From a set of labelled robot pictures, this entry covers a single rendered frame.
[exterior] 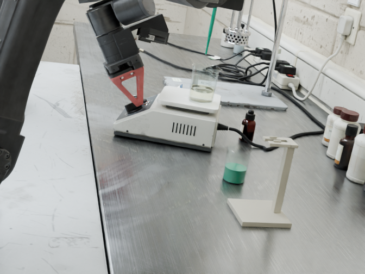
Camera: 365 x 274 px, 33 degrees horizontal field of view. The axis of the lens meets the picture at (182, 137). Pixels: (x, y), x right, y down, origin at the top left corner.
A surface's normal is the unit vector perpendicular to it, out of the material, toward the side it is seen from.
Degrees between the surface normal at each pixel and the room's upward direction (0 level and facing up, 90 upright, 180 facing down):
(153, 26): 81
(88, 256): 0
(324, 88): 90
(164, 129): 90
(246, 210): 0
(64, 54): 90
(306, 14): 90
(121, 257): 0
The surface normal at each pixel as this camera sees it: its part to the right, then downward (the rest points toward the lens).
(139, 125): -0.11, 0.31
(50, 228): 0.15, -0.94
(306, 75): -0.97, -0.08
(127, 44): 0.21, 0.19
